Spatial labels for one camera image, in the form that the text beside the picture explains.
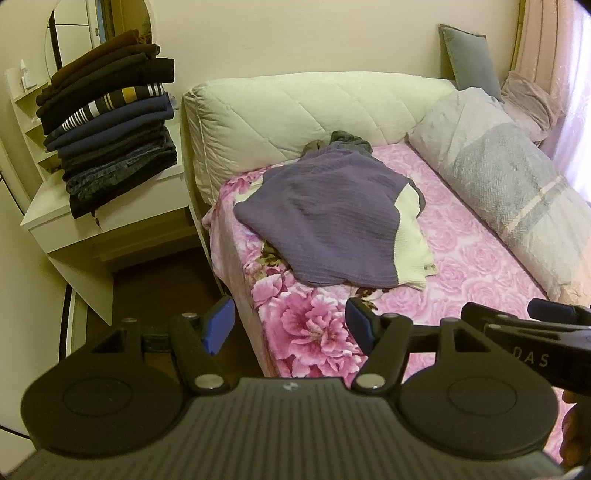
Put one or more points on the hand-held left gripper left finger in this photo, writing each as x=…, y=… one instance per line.
x=218, y=325

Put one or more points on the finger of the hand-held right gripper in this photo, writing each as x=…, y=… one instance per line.
x=489, y=316

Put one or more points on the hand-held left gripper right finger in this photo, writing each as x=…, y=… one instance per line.
x=361, y=325

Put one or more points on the stack of dark folded clothes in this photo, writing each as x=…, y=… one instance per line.
x=106, y=138

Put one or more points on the person's right hand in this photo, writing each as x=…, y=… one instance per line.
x=577, y=429

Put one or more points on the pink floral bedsheet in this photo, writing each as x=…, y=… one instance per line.
x=461, y=258

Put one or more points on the white dressing table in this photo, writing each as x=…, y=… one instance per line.
x=69, y=230

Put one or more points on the grey-green crumpled garment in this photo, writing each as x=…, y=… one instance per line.
x=346, y=138

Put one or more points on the cream quilted headboard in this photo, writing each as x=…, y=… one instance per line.
x=277, y=115

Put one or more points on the pinkish-grey crumpled cloth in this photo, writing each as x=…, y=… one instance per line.
x=531, y=101

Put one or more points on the grey pillow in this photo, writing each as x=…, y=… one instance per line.
x=471, y=60

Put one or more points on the pink curtain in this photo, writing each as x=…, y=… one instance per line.
x=554, y=46

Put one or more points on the small white bottle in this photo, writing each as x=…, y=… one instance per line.
x=26, y=76

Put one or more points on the round wall mirror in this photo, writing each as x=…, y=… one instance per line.
x=69, y=27

